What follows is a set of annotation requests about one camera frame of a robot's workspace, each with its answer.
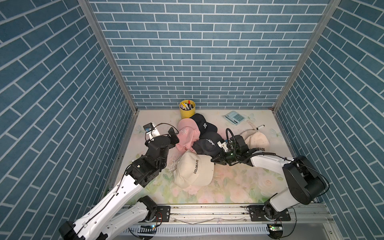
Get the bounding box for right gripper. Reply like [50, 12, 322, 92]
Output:
[210, 149, 240, 166]

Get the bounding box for beige Colorado cap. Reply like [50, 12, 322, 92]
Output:
[174, 151, 215, 189]
[241, 121, 270, 152]

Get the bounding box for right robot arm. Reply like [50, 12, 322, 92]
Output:
[211, 135, 328, 221]

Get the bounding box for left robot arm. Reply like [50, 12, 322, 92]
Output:
[59, 123, 179, 240]

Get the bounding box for pink baseball cap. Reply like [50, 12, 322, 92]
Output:
[176, 118, 201, 154]

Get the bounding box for black cap front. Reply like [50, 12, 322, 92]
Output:
[192, 132, 225, 157]

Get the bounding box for black cap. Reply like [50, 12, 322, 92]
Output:
[191, 114, 218, 136]
[192, 132, 225, 157]

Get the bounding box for black cap rear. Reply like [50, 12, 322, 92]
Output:
[191, 114, 218, 136]

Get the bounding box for light blue calculator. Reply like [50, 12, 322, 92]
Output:
[224, 111, 245, 126]

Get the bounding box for yellow pen cup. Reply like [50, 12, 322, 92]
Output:
[179, 100, 196, 119]

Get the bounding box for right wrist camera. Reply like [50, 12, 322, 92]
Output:
[217, 141, 229, 153]

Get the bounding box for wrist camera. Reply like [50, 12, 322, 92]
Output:
[143, 123, 160, 140]
[217, 141, 229, 153]

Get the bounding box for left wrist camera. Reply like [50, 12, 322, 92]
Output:
[143, 123, 160, 140]

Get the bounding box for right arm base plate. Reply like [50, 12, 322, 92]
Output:
[246, 205, 291, 222]

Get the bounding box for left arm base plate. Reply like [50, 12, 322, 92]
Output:
[140, 205, 171, 223]

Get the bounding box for aluminium front rail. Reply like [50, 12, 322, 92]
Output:
[115, 204, 342, 240]

